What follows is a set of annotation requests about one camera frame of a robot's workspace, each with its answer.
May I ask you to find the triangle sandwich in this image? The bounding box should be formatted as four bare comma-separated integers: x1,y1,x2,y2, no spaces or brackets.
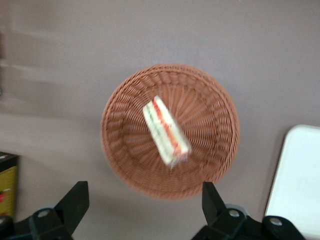
142,95,190,167

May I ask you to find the round brown wicker basket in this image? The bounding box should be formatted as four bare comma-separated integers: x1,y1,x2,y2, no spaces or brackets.
99,63,242,201

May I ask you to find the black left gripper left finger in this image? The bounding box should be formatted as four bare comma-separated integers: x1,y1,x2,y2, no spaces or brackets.
14,181,90,240

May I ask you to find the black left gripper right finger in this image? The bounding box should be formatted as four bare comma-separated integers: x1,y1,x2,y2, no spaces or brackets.
191,181,266,240

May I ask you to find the beige plastic serving tray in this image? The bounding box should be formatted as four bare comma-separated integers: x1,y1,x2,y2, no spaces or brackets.
263,124,320,240

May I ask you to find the black food warmer yellow panel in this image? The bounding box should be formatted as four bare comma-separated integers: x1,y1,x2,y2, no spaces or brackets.
0,151,20,218

